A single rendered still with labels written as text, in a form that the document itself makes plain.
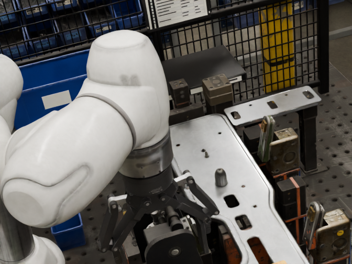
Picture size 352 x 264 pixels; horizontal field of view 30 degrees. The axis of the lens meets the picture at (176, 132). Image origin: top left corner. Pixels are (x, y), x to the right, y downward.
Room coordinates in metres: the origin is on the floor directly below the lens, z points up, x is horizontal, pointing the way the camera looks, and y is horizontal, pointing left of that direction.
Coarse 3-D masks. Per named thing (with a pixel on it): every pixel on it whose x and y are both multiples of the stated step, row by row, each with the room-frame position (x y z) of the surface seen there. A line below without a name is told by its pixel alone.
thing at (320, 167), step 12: (312, 96) 1.69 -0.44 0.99; (312, 108) 1.67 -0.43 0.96; (300, 120) 1.70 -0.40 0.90; (312, 120) 1.67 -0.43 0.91; (300, 132) 1.70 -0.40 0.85; (312, 132) 1.67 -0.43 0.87; (300, 144) 1.70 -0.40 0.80; (312, 144) 1.67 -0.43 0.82; (300, 156) 1.70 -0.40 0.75; (312, 156) 1.67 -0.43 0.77; (300, 168) 1.70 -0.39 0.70; (312, 168) 1.67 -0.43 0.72; (324, 168) 1.68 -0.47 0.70
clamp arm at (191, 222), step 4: (184, 216) 1.13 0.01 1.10; (188, 216) 1.13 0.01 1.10; (188, 220) 1.12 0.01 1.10; (192, 220) 1.13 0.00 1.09; (192, 224) 1.11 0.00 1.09; (192, 228) 1.11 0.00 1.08; (196, 228) 1.12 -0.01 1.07; (192, 232) 1.11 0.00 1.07; (196, 232) 1.11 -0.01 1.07; (196, 236) 1.11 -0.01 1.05; (196, 240) 1.11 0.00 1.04; (196, 244) 1.11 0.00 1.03; (200, 248) 1.11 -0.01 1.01; (200, 252) 1.11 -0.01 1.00
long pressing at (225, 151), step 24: (192, 120) 1.66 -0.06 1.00; (216, 120) 1.64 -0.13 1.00; (192, 144) 1.54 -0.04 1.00; (216, 144) 1.52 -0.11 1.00; (240, 144) 1.50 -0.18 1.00; (192, 168) 1.43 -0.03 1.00; (216, 168) 1.41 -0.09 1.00; (240, 168) 1.39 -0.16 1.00; (216, 192) 1.31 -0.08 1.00; (240, 192) 1.29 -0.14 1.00; (264, 192) 1.28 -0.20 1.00; (216, 216) 1.22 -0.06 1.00; (264, 216) 1.19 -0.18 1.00; (240, 240) 1.12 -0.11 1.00; (264, 240) 1.11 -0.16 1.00; (288, 240) 1.10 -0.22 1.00
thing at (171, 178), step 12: (168, 168) 0.76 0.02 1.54; (132, 180) 0.75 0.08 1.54; (144, 180) 0.74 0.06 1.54; (156, 180) 0.75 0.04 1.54; (168, 180) 0.76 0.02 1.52; (132, 192) 0.75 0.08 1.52; (144, 192) 0.74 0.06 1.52; (156, 192) 0.74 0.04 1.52; (168, 192) 0.78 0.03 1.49; (132, 204) 0.76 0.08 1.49; (156, 204) 0.77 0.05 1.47
